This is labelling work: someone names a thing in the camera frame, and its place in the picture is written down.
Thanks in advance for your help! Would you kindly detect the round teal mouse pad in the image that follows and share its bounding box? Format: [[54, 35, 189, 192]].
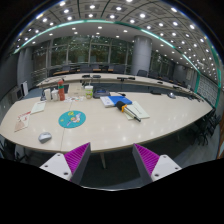
[[58, 110, 86, 129]]

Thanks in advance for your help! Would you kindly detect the black office chair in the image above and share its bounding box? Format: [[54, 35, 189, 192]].
[[194, 108, 221, 145]]

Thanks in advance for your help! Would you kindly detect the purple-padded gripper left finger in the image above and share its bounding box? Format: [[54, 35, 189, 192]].
[[41, 143, 91, 185]]

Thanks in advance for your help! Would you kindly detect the grey round column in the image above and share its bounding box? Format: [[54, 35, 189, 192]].
[[131, 35, 152, 75]]

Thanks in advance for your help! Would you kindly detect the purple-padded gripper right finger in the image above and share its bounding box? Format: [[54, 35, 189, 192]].
[[132, 144, 181, 185]]

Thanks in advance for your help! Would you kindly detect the clear cup with green label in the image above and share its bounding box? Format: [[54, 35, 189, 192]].
[[85, 85, 93, 99]]

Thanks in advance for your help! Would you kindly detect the white book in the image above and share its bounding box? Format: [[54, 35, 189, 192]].
[[100, 96, 114, 108]]

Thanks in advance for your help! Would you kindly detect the white green paper sheet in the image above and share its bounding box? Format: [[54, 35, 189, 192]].
[[31, 101, 46, 114]]

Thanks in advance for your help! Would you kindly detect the white cup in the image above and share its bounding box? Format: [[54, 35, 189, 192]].
[[51, 89, 59, 101]]

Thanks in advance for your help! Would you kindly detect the black orange paper trimmer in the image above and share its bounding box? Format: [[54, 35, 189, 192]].
[[116, 101, 141, 122]]

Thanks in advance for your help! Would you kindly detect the white box container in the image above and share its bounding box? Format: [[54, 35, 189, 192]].
[[44, 88, 51, 101]]

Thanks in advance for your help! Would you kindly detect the grey computer mouse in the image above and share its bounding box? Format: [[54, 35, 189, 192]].
[[38, 132, 52, 144]]

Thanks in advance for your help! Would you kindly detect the orange red bottle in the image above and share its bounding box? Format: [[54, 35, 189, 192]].
[[58, 80, 65, 101]]

